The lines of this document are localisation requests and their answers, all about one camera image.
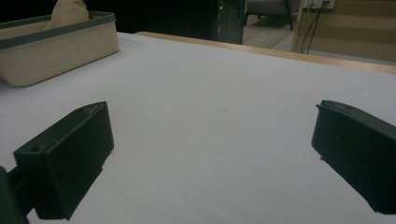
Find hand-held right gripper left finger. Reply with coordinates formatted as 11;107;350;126
13;101;115;221

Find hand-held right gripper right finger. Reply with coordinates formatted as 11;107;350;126
311;99;396;216

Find beige storage basket grey rim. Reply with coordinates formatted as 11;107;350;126
0;11;120;88

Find khaki pants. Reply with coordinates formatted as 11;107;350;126
43;0;92;31

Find light wooden cabinet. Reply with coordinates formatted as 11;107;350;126
290;0;396;63

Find wooden table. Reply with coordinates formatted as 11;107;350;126
135;31;396;75

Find white table mat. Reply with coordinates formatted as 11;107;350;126
0;32;396;224

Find grey chair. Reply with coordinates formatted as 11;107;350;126
244;0;302;31

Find dark metal cabinet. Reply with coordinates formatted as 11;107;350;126
217;0;246;45

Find black hanging cable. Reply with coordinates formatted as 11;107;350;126
300;0;331;54

